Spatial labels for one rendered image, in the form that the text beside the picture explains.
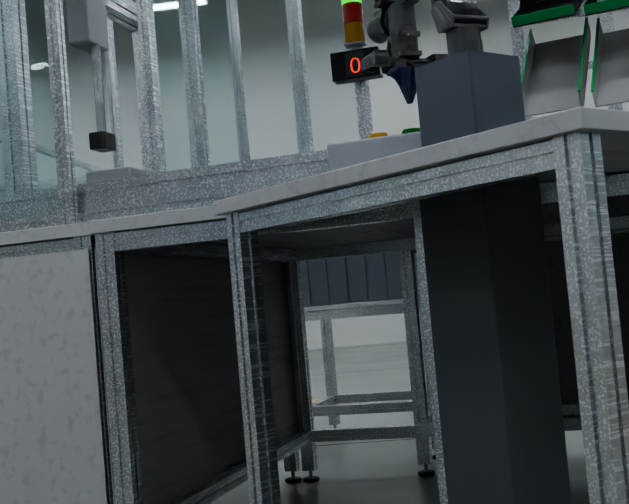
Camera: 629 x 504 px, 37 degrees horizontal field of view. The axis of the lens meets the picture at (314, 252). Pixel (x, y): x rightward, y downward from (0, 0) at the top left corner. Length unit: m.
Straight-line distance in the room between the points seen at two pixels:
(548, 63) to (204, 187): 0.82
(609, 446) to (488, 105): 0.70
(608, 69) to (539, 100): 0.17
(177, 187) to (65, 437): 0.62
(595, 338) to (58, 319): 1.30
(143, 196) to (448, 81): 0.79
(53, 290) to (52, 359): 0.16
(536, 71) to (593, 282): 0.98
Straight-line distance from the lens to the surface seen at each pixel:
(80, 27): 2.82
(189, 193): 2.13
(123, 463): 2.15
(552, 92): 2.10
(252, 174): 2.07
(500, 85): 1.77
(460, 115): 1.72
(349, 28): 2.36
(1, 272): 2.29
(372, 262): 4.06
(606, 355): 1.29
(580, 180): 1.29
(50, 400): 2.23
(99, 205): 2.24
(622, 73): 2.14
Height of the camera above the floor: 0.64
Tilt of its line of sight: 3 degrees up
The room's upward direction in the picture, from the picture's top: 5 degrees counter-clockwise
